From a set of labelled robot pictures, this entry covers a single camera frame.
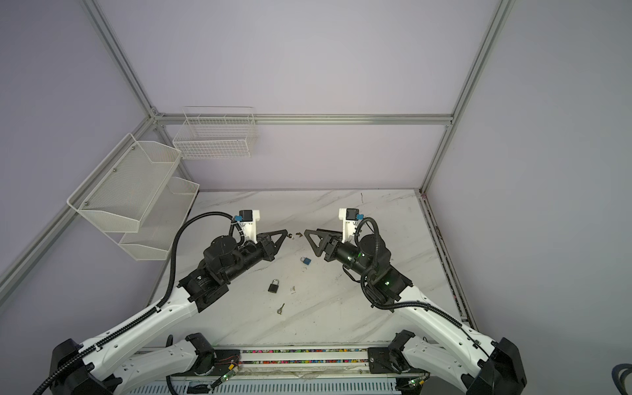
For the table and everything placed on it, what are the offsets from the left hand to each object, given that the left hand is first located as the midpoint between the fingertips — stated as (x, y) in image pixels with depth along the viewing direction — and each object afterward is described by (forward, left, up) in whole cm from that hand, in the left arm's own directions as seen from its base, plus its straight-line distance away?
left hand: (287, 234), depth 69 cm
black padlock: (-3, +8, -30) cm, 31 cm away
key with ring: (-12, +4, -29) cm, 32 cm away
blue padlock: (+7, -4, -28) cm, 29 cm away
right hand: (-3, -6, +4) cm, 8 cm away
